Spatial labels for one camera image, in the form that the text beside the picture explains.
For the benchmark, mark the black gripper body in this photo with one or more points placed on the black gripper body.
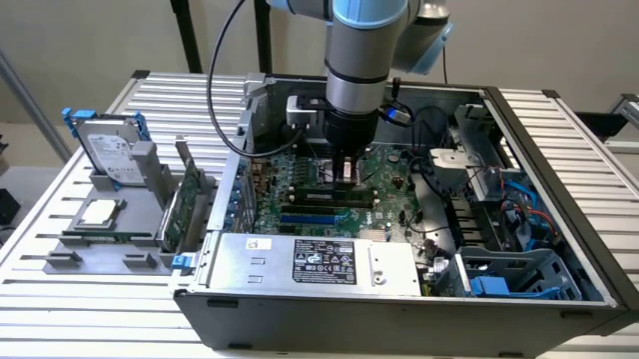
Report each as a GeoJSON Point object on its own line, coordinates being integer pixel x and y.
{"type": "Point", "coordinates": [349, 129]}

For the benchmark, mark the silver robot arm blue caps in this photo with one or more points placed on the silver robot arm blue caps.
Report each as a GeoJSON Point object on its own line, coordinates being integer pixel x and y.
{"type": "Point", "coordinates": [356, 56]}

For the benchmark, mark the black RAM slot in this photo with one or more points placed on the black RAM slot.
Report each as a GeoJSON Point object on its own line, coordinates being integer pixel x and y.
{"type": "Point", "coordinates": [332, 203]}

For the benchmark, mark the green RAM stick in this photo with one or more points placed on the green RAM stick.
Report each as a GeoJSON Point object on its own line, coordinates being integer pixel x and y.
{"type": "Point", "coordinates": [104, 236]}

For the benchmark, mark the CPU socket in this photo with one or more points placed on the CPU socket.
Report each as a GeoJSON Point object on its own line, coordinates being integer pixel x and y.
{"type": "Point", "coordinates": [324, 170]}

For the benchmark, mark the blue silver USB plug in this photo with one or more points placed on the blue silver USB plug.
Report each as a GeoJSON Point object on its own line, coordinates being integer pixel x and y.
{"type": "Point", "coordinates": [396, 114]}

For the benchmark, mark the green motherboard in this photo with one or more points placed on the green motherboard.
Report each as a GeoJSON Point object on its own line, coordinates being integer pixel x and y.
{"type": "Point", "coordinates": [389, 194]}

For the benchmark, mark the blue expansion slot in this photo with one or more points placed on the blue expansion slot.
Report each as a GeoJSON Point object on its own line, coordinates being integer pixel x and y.
{"type": "Point", "coordinates": [306, 218]}

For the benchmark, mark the small silver heat sink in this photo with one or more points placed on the small silver heat sink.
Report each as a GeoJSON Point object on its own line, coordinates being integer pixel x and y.
{"type": "Point", "coordinates": [373, 235]}

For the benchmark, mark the silver power supply unit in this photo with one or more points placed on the silver power supply unit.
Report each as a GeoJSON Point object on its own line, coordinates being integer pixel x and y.
{"type": "Point", "coordinates": [318, 261]}

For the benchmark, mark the black upright stand pole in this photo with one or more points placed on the black upright stand pole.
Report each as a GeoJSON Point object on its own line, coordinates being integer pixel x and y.
{"type": "Point", "coordinates": [186, 35]}
{"type": "Point", "coordinates": [262, 35]}

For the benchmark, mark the green graphics card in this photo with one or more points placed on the green graphics card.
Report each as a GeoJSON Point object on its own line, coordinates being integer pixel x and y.
{"type": "Point", "coordinates": [181, 202]}

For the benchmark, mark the blue plastic case latch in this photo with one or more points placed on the blue plastic case latch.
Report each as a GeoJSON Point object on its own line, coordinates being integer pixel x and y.
{"type": "Point", "coordinates": [181, 261]}

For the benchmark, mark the black open PC case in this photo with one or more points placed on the black open PC case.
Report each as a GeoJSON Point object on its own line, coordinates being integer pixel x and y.
{"type": "Point", "coordinates": [399, 321]}

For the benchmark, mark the gray disk bay cage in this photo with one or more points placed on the gray disk bay cage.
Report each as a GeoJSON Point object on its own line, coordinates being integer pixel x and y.
{"type": "Point", "coordinates": [519, 273]}

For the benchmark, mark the silver hard disk blue caddy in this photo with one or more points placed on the silver hard disk blue caddy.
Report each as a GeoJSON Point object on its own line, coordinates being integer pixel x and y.
{"type": "Point", "coordinates": [112, 153]}

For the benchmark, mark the silver CPU chip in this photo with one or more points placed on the silver CPU chip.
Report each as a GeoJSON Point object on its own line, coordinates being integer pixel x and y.
{"type": "Point", "coordinates": [101, 212]}

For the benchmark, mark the gray parts rack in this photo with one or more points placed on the gray parts rack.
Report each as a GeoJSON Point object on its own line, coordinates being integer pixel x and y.
{"type": "Point", "coordinates": [114, 258]}

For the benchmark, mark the gray metal pole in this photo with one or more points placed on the gray metal pole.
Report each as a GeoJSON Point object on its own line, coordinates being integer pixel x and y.
{"type": "Point", "coordinates": [29, 101]}

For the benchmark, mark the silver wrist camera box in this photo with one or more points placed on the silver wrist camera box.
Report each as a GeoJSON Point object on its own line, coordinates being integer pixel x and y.
{"type": "Point", "coordinates": [298, 112]}

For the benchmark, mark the silver metal drive bracket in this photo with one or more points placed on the silver metal drive bracket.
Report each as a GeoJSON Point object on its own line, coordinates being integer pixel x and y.
{"type": "Point", "coordinates": [468, 157]}

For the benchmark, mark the aluminium frame piece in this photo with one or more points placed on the aluminium frame piece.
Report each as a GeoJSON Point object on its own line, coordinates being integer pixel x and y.
{"type": "Point", "coordinates": [623, 119]}

